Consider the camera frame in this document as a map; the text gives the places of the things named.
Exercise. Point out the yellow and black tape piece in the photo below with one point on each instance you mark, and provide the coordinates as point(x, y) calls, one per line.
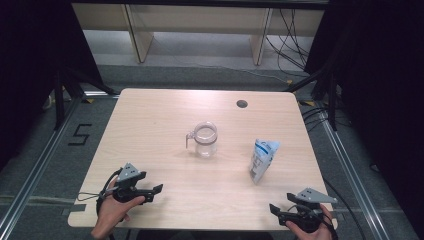
point(88, 100)
point(306, 103)
point(289, 81)

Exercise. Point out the clear jar with hinged lid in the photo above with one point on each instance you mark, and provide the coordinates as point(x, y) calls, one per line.
point(206, 150)

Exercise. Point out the light wooden shelf unit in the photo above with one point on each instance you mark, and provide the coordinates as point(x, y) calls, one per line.
point(200, 20)

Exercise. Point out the dark curtain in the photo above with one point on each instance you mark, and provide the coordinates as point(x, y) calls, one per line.
point(26, 50)
point(383, 66)

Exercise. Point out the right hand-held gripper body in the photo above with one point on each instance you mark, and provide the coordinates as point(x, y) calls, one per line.
point(313, 196)

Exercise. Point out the person's left hand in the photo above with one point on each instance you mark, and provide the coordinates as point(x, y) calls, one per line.
point(111, 211)

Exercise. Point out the white and blue milk pouch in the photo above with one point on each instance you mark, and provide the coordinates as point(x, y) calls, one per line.
point(261, 160)

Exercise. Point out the round grey table grommet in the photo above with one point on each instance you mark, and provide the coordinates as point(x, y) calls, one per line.
point(242, 103)

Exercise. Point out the black metal stand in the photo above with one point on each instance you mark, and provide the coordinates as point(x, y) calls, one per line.
point(332, 100)
point(59, 100)

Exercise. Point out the grey tape strip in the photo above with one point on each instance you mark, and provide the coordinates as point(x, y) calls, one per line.
point(78, 207)

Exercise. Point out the person's right hand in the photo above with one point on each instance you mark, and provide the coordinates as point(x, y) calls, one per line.
point(313, 236)

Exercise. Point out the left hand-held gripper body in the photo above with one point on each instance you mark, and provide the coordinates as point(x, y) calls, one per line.
point(128, 173)

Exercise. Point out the aluminium floor rail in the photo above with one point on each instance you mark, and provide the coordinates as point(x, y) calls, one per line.
point(346, 166)
point(43, 160)

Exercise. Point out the person's dark lap clothing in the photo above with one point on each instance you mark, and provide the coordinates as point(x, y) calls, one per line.
point(200, 236)

